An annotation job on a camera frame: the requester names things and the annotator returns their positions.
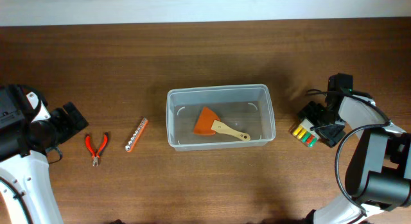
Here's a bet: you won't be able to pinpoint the clear screwdriver set case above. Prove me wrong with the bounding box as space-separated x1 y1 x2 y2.
291 118 320 148

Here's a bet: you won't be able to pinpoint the clear plastic container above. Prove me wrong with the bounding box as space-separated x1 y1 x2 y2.
166 84 275 151

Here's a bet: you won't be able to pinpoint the orange scraper wooden handle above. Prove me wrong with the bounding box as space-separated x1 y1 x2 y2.
193 107 251 141

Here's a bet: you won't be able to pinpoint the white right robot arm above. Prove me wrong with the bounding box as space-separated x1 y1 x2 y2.
292 73 410 223

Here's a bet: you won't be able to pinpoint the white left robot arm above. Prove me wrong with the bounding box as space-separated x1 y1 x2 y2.
1 85 88 223

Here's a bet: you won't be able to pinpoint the red handled pliers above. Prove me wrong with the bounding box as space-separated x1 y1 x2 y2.
85 132 109 167

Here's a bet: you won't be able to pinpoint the orange socket rail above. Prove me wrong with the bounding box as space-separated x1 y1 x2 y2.
125 117 148 153

